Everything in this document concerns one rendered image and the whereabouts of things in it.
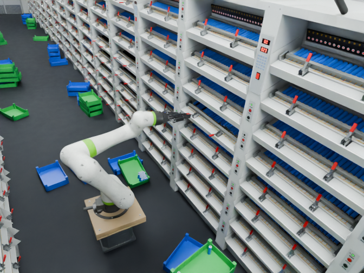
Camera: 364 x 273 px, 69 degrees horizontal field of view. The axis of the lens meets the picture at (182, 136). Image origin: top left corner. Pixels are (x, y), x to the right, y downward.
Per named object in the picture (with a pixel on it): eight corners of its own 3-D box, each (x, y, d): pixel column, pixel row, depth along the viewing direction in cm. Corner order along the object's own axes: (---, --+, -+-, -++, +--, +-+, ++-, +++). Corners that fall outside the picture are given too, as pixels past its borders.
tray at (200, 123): (235, 156, 163) (233, 146, 157) (181, 113, 204) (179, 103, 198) (259, 139, 168) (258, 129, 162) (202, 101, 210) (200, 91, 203)
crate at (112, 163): (115, 175, 262) (114, 169, 258) (108, 164, 276) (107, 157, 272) (143, 166, 277) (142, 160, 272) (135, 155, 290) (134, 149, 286)
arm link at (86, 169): (128, 215, 171) (77, 180, 129) (113, 202, 180) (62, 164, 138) (141, 199, 174) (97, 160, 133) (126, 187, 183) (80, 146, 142)
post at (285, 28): (222, 250, 202) (284, 5, 109) (215, 240, 209) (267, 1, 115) (242, 238, 212) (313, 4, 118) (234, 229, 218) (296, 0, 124)
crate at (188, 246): (187, 286, 178) (187, 279, 174) (162, 269, 187) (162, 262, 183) (208, 252, 200) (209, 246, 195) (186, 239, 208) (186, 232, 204)
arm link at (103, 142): (98, 150, 151) (88, 134, 152) (94, 158, 160) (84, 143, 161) (148, 129, 174) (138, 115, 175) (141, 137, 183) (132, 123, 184)
